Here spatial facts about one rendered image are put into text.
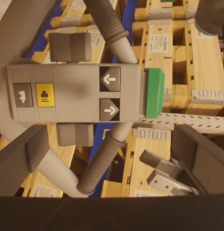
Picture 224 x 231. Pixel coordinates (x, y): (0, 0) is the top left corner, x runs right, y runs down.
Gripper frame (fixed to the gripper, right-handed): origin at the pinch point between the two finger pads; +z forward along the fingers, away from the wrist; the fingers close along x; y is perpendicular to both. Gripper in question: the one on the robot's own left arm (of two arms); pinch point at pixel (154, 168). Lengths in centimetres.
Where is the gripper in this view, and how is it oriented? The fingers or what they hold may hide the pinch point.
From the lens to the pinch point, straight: 34.7
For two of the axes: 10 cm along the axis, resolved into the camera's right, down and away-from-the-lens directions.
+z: -8.7, -4.7, -1.6
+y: -4.9, 8.4, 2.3
